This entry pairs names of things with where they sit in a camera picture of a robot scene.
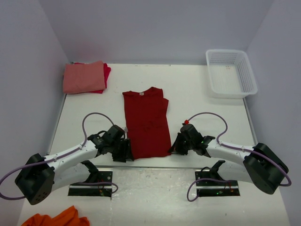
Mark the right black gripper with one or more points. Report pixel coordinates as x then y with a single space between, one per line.
176 148

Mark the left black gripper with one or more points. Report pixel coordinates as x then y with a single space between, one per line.
125 153

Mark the dark red t shirt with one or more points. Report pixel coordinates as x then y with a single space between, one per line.
146 122

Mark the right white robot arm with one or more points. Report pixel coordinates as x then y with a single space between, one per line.
253 164

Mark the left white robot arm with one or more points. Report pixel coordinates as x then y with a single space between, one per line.
43 175

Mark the folded pink t shirt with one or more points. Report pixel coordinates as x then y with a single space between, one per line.
82 78

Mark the folded red t shirt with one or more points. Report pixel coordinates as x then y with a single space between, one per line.
106 72

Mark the white plastic basket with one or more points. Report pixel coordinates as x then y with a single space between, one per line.
230 73

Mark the orange t shirt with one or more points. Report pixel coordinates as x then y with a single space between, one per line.
69 217

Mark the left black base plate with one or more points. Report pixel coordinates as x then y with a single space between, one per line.
101 187

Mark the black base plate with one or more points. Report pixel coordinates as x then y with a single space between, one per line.
101 187
207 188

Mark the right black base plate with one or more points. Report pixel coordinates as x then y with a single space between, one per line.
207 188

